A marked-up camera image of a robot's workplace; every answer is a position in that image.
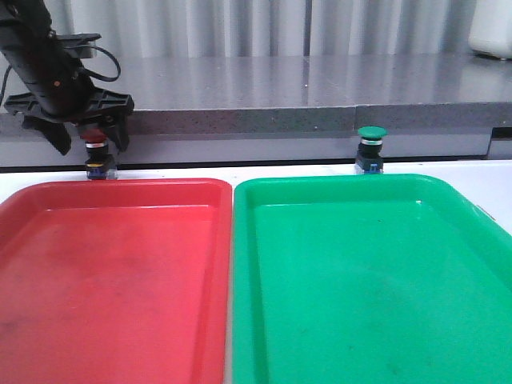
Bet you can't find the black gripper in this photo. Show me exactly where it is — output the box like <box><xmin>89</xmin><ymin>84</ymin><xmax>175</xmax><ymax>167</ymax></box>
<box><xmin>2</xmin><ymin>47</ymin><xmax>134</xmax><ymax>155</ymax></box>

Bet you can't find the red mushroom push button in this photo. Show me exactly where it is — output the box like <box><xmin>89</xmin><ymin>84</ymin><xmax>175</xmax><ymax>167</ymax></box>
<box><xmin>80</xmin><ymin>127</ymin><xmax>118</xmax><ymax>180</ymax></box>

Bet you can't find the green mushroom push button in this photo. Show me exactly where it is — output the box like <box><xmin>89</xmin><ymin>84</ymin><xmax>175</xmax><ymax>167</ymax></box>
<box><xmin>354</xmin><ymin>126</ymin><xmax>387</xmax><ymax>174</ymax></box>

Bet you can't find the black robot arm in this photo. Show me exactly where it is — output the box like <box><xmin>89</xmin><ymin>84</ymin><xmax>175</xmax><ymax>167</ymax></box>
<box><xmin>1</xmin><ymin>1</ymin><xmax>134</xmax><ymax>154</ymax></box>

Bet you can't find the grey stone counter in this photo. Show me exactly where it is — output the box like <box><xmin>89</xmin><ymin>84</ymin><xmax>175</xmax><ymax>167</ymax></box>
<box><xmin>0</xmin><ymin>54</ymin><xmax>512</xmax><ymax>168</ymax></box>

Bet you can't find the red plastic tray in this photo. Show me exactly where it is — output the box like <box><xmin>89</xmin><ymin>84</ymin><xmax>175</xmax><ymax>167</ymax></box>
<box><xmin>1</xmin><ymin>178</ymin><xmax>232</xmax><ymax>383</ymax></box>

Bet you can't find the green plastic tray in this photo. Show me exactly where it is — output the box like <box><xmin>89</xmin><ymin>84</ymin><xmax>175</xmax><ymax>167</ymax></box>
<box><xmin>232</xmin><ymin>174</ymin><xmax>511</xmax><ymax>383</ymax></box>

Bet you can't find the white container on counter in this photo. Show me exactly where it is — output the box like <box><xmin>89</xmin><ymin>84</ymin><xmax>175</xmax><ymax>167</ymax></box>
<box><xmin>468</xmin><ymin>0</ymin><xmax>511</xmax><ymax>60</ymax></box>

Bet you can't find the black cable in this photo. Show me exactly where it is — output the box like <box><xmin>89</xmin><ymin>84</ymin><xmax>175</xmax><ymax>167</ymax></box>
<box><xmin>82</xmin><ymin>44</ymin><xmax>122</xmax><ymax>82</ymax></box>

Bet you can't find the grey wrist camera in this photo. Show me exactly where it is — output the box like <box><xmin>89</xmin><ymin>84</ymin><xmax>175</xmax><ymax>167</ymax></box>
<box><xmin>57</xmin><ymin>33</ymin><xmax>102</xmax><ymax>59</ymax></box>

